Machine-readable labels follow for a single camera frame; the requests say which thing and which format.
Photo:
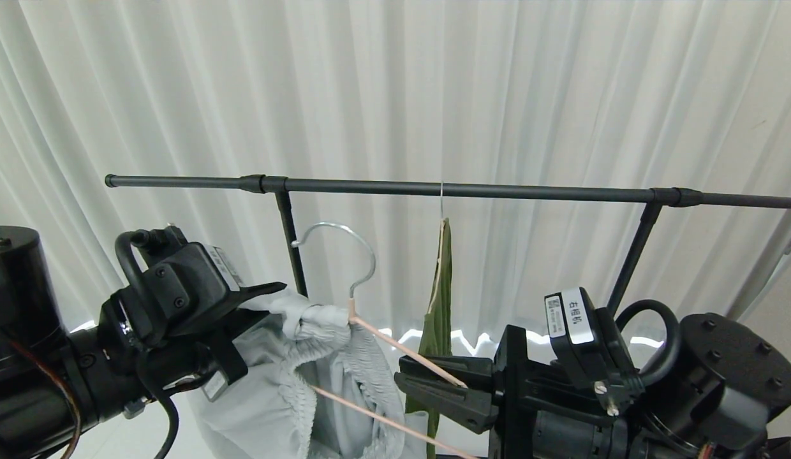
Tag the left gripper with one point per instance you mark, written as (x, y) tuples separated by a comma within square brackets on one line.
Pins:
[(127, 376)]

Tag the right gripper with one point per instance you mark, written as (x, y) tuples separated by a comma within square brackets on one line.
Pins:
[(517, 421)]

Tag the pink clothes hanger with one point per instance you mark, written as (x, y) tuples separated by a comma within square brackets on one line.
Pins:
[(441, 201), (395, 344)]

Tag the green printed shirt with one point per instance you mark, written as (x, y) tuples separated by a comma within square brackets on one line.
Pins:
[(441, 306)]

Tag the pale grey shorts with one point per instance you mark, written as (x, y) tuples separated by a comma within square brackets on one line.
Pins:
[(268, 395)]

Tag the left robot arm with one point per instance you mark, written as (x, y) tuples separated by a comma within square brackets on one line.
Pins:
[(19, 306)]

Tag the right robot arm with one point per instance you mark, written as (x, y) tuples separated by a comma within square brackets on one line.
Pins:
[(727, 382)]

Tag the black clothes rack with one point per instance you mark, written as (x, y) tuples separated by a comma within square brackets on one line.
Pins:
[(529, 190)]

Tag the white curtain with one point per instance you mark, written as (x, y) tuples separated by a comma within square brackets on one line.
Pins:
[(370, 83)]

